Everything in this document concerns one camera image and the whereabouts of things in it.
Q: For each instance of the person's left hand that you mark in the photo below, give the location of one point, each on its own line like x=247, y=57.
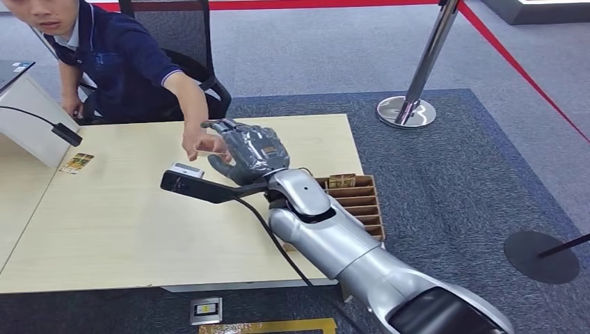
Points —
x=196, y=140

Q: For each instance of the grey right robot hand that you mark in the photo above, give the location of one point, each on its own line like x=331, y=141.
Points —
x=258, y=150

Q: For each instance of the person's right hand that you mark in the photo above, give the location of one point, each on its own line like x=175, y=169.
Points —
x=72, y=107

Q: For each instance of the golden printed card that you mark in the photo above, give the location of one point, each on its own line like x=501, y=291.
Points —
x=342, y=180
x=211, y=152
x=77, y=163

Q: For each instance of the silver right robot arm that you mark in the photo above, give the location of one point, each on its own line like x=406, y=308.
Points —
x=350, y=249

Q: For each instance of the person's right forearm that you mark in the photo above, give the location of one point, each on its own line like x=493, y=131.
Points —
x=70, y=83

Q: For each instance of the person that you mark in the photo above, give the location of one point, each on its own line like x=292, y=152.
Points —
x=120, y=60

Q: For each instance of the brown wooden card holder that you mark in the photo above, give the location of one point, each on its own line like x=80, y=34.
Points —
x=362, y=203

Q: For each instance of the black power adapter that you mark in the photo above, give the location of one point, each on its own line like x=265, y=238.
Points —
x=67, y=134

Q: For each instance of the white box stand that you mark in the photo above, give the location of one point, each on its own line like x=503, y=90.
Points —
x=27, y=120

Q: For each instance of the dark laptop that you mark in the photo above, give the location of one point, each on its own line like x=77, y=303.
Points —
x=11, y=71

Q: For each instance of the black mesh office chair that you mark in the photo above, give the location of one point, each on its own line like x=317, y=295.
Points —
x=184, y=37

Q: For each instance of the chrome stanchion base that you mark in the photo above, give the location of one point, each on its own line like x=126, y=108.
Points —
x=392, y=113

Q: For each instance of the red barrier belt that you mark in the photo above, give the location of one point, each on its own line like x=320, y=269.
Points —
x=276, y=4
x=521, y=69

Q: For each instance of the metal floor socket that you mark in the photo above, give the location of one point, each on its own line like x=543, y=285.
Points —
x=206, y=310

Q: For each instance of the chrome stanchion pole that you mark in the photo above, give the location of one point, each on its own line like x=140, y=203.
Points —
x=428, y=55

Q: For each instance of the black round stanchion base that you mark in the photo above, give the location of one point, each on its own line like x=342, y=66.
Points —
x=539, y=265

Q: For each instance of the dark raised platform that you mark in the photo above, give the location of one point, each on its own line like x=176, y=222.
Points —
x=534, y=11

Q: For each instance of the black stanchion pole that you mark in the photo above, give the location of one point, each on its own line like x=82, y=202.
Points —
x=567, y=245

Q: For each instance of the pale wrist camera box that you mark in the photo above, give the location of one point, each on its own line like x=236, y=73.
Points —
x=187, y=170

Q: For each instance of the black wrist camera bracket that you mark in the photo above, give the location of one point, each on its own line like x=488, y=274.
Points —
x=207, y=189

